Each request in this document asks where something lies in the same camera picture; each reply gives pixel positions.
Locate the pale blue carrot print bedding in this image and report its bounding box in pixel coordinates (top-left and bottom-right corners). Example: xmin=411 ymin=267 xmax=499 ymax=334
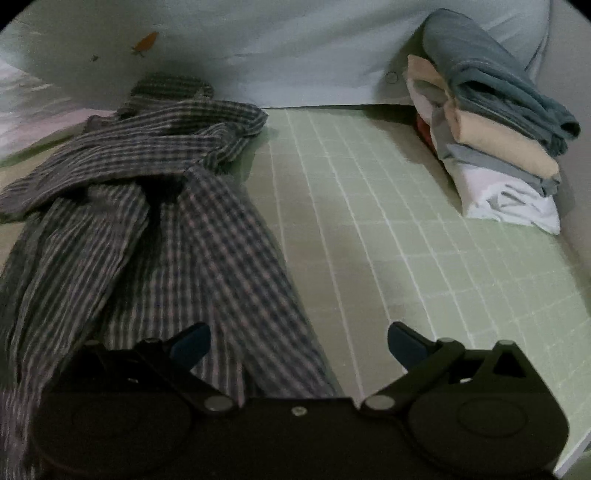
xmin=0 ymin=0 xmax=551 ymax=163

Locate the folded cream garment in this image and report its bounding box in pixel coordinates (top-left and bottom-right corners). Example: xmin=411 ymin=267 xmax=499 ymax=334
xmin=406 ymin=54 xmax=561 ymax=179

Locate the folded blue-grey garment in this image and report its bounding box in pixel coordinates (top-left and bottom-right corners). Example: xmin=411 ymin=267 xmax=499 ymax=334
xmin=422 ymin=9 xmax=581 ymax=156

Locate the folded red garment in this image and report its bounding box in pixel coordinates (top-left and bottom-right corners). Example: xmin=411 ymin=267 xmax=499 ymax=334
xmin=416 ymin=114 xmax=437 ymax=151

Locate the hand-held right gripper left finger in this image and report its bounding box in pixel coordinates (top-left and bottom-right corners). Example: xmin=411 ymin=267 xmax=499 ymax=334
xmin=65 ymin=322 xmax=236 ymax=414

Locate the stack of folded clothes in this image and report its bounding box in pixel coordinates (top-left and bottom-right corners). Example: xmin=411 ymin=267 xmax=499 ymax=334
xmin=408 ymin=82 xmax=562 ymax=234

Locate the blue white plaid shirt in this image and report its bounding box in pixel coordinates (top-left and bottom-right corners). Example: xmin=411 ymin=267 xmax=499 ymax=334
xmin=0 ymin=74 xmax=343 ymax=480

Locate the folded grey garment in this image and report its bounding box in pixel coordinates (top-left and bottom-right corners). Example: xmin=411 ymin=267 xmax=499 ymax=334
xmin=433 ymin=136 xmax=562 ymax=197

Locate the green grid cutting mat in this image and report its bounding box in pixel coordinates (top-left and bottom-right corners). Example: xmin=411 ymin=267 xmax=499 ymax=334
xmin=0 ymin=105 xmax=591 ymax=477

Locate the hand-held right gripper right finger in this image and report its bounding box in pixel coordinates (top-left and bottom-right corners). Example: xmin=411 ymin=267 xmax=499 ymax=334
xmin=360 ymin=321 xmax=546 ymax=412

